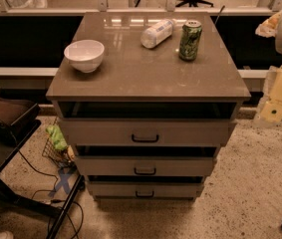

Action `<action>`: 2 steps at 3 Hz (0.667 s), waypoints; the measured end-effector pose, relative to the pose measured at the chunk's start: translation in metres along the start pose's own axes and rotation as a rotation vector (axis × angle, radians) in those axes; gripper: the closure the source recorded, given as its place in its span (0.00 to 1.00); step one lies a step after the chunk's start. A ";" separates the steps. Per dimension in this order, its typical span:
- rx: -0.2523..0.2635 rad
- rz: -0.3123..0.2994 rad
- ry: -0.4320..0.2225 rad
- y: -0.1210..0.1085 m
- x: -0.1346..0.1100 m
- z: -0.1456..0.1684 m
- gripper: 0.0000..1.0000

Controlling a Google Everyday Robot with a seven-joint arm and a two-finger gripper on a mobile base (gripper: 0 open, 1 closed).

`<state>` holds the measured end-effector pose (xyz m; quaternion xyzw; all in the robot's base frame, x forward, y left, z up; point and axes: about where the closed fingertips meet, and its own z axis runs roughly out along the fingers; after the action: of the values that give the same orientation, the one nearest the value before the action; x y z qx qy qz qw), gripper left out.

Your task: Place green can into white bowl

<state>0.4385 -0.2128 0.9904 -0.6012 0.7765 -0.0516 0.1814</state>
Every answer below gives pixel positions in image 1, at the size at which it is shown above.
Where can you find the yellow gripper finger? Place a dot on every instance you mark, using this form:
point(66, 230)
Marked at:
point(269, 27)
point(268, 113)

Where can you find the green soda can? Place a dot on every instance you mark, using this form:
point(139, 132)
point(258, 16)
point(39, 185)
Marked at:
point(189, 42)

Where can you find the white bowl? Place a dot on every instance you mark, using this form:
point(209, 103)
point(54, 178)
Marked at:
point(85, 55)

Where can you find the clear plastic water bottle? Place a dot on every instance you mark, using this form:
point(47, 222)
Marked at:
point(157, 33)

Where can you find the grey drawer cabinet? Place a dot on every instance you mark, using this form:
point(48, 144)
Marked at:
point(135, 83)

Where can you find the green bag in basket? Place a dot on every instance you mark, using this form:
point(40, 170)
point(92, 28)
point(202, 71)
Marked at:
point(56, 137)

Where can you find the black side table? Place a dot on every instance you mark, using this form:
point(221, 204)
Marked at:
point(37, 199)

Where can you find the white shoe tip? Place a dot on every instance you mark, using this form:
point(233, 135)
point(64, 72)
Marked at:
point(6, 235)

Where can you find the bottom drawer with handle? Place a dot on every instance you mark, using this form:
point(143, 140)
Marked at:
point(145, 190)

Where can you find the drawer with handle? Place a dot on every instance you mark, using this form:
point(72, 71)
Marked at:
point(132, 166)
point(145, 190)
point(110, 132)

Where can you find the middle drawer with handle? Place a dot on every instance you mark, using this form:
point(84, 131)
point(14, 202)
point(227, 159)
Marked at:
point(132, 166)

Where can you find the top drawer with handle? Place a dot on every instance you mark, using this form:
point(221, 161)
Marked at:
point(110, 132)

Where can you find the wire basket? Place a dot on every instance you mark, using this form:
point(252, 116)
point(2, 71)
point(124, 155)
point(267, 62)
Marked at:
point(62, 159)

